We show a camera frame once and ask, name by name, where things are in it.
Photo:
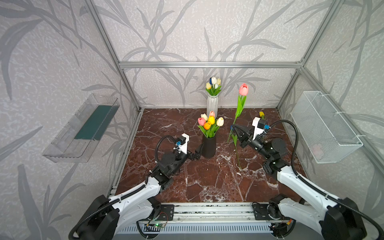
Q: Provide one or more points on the black cylindrical vase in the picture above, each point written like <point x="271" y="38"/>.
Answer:
<point x="209" y="147"/>

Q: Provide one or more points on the small yellow tulip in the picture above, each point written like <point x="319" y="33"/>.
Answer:
<point x="262" y="115"/>

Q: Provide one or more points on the white wire mesh basket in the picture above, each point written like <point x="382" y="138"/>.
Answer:
<point x="325" y="131"/>

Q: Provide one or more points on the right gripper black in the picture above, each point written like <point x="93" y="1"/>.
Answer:
<point x="246" y="137"/>

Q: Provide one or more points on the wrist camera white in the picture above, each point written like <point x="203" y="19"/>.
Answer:
<point x="259" y="126"/>
<point x="182" y="144"/>

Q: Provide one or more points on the green circuit board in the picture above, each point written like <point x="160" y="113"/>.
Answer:
<point x="155" y="225"/>

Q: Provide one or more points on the white ribbed ceramic vase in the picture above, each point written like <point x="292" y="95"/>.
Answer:
<point x="212" y="104"/>

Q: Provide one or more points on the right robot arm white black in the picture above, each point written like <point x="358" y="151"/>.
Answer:
<point x="331" y="217"/>

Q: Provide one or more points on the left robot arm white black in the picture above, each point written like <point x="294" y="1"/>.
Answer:
<point x="106" y="216"/>

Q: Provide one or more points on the orange pink tulip bundle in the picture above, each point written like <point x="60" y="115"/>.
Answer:
<point x="208" y="128"/>

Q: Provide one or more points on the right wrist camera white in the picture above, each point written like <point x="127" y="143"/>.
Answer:
<point x="259" y="126"/>

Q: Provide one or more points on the bright yellow artificial tulip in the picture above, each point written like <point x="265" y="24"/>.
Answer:
<point x="213" y="90"/>

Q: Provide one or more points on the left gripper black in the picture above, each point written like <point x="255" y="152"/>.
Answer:
<point x="190" y="154"/>

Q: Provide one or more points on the pink artificial tulip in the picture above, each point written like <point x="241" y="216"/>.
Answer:
<point x="243" y="92"/>

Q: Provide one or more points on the white artificial tulip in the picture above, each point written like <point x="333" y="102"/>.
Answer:
<point x="214" y="80"/>

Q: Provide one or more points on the clear plastic wall tray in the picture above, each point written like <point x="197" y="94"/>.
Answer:
<point x="79" y="138"/>

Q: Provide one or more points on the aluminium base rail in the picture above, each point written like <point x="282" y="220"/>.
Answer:
<point x="206" y="218"/>

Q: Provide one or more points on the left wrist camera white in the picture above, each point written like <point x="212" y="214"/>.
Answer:
<point x="182" y="144"/>

